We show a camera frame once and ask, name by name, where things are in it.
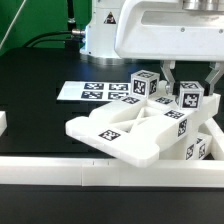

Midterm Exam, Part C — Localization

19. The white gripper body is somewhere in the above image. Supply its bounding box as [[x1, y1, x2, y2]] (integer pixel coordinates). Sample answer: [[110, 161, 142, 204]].
[[115, 0, 224, 62]]

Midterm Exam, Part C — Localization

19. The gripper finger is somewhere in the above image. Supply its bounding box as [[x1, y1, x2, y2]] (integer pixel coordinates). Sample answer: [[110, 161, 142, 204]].
[[160, 60, 180, 95], [204, 62, 224, 96]]

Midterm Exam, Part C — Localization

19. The white tagged cube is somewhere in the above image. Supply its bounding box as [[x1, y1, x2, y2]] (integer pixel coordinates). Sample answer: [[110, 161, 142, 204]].
[[131, 70, 160, 98], [175, 81, 204, 110]]

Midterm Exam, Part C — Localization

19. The white chair back frame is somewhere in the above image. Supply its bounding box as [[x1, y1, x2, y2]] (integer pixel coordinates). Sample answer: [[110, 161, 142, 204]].
[[65, 94, 220, 167]]

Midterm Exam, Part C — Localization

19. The black vertical pole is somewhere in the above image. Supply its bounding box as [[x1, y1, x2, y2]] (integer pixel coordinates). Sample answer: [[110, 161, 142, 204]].
[[67, 0, 76, 30]]

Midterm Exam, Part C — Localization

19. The black cable with connector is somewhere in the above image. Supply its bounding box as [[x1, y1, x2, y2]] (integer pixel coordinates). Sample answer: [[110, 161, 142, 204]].
[[23, 28, 87, 48]]

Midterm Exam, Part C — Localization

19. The white marker base plate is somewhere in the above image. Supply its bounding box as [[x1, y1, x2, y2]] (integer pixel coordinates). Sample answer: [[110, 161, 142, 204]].
[[57, 81, 130, 102]]

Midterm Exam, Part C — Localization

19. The thin white cable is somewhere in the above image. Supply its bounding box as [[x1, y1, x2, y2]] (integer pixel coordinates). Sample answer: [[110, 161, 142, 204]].
[[0, 0, 28, 51]]

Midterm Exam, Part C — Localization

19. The white U-shaped obstacle wall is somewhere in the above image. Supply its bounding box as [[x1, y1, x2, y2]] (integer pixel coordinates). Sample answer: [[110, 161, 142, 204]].
[[0, 111, 224, 188]]

